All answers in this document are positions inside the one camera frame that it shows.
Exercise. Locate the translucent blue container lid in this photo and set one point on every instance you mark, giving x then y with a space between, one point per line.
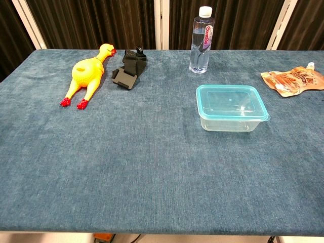
202 101

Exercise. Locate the clear blue plastic container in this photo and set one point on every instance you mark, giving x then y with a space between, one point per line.
227 125

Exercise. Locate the blue velvet tablecloth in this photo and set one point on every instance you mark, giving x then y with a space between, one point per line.
126 164

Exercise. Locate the clear plastic water bottle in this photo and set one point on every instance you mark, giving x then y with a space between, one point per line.
200 50

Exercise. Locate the yellow rubber chicken toy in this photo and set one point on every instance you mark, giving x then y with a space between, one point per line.
84 76

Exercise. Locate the black pleated curtain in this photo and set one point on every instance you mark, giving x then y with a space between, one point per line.
10 38
240 25
308 25
96 22

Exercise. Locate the orange device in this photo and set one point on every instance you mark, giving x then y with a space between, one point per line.
102 238

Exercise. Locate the brown spout pouch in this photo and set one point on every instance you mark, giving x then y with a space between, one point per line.
296 81

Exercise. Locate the white frame post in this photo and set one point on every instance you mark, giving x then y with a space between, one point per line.
282 25
29 22
162 25

